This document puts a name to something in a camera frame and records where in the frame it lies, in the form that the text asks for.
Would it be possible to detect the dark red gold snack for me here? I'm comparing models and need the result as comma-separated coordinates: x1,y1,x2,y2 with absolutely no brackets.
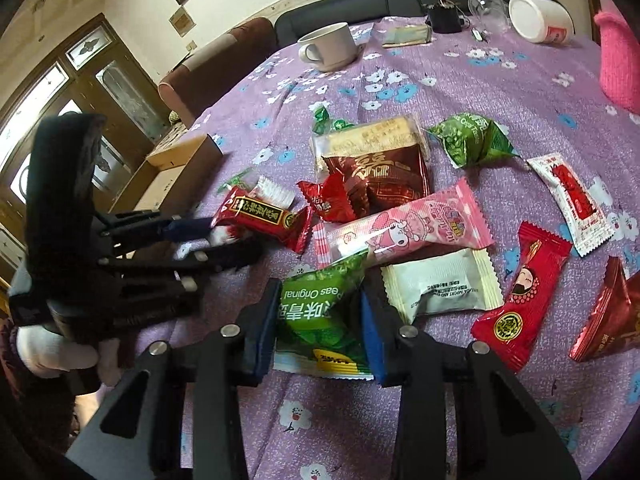
324,144,431,218

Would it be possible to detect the brown armchair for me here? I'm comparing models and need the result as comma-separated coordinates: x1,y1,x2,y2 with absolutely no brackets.
157,18,277,127

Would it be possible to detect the small green notebook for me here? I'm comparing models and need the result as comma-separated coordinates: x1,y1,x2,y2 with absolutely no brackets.
382,25,433,49

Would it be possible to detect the small black device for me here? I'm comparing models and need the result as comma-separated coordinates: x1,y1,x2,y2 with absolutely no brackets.
425,0,469,34

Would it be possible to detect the red character candy bar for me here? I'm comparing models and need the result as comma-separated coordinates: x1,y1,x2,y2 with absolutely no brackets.
471,221,572,373

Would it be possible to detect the pink knitted sleeve bottle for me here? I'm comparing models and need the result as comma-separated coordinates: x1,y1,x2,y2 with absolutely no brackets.
593,0,639,115

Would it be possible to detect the left white gloved hand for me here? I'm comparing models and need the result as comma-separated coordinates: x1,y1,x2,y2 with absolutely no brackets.
16,325,122,387

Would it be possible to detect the green peas snack bag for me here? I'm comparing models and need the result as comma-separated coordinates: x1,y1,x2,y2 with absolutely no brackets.
273,249,373,380

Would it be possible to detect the green pyramid snack bag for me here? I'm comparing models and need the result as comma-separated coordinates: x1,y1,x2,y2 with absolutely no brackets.
427,113,518,169

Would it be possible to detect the wooden glass door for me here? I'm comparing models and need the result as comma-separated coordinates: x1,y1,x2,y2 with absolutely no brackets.
1,15,169,283

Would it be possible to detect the white red sachet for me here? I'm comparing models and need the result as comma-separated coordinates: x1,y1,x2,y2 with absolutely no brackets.
526,153,614,257

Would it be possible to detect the red black candy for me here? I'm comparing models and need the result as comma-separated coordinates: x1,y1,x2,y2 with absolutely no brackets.
212,186,312,255

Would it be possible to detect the dark red foil snack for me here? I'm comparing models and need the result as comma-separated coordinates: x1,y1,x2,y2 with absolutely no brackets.
568,257,639,362

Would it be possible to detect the pink cartoon snack pack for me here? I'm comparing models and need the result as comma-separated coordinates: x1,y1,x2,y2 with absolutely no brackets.
312,178,494,269

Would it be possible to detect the small red candy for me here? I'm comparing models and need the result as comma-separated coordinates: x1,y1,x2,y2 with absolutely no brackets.
297,174,357,223

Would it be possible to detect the clear biscuit pack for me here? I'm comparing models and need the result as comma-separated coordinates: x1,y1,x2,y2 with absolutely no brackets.
309,114,431,178

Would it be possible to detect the white ceramic mug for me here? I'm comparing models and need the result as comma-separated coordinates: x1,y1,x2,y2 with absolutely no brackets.
297,22,358,73

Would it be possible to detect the cardboard box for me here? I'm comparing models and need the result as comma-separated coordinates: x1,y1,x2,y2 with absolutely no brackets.
108,133,224,214

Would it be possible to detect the white wrapper snack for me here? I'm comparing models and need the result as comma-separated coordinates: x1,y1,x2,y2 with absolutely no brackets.
381,248,503,324

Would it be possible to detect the small green candy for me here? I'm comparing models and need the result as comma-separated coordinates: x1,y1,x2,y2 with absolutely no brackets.
311,105,354,136

